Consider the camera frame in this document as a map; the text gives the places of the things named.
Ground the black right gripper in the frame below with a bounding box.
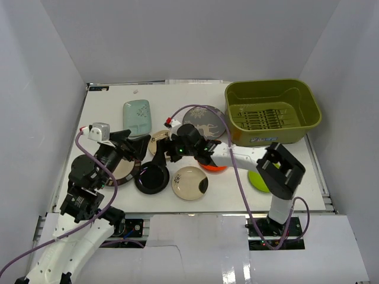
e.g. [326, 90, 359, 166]
[152, 134, 196, 167]

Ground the cream plate with calligraphy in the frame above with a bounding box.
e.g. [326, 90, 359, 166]
[148, 130, 170, 156]

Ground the pale green rectangular plate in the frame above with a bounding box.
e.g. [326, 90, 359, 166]
[123, 99, 152, 137]

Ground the cream plate with striped rim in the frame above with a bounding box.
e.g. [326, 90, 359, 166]
[113, 159, 142, 186]

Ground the grey reindeer snowflake plate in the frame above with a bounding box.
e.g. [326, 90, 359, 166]
[182, 106, 226, 140]

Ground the orange round plate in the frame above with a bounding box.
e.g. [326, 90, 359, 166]
[199, 163, 228, 173]

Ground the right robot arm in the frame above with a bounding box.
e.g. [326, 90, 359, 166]
[153, 124, 306, 236]

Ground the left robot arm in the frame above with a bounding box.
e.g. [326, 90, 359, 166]
[16, 124, 150, 283]

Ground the olive green plastic bin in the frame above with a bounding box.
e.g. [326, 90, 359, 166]
[224, 79, 322, 147]

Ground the black round plate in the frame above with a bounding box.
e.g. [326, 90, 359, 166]
[134, 162, 169, 195]

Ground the cream plate with black blotch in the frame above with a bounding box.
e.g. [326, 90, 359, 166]
[172, 166, 208, 201]

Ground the black label sticker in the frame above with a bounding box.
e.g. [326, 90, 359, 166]
[88, 86, 109, 92]

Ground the lime green round plate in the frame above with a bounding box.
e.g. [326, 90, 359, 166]
[248, 171, 270, 193]

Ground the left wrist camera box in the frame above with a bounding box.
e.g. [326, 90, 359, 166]
[88, 122, 110, 143]

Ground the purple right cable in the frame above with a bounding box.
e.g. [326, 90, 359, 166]
[164, 104, 310, 251]

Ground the purple cable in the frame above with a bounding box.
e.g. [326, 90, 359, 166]
[164, 104, 310, 251]
[0, 125, 146, 276]

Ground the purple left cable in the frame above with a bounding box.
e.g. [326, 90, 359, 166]
[0, 125, 146, 276]

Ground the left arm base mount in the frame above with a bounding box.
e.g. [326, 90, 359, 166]
[101, 218, 146, 249]

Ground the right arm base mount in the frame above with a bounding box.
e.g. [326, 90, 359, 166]
[245, 217, 305, 251]

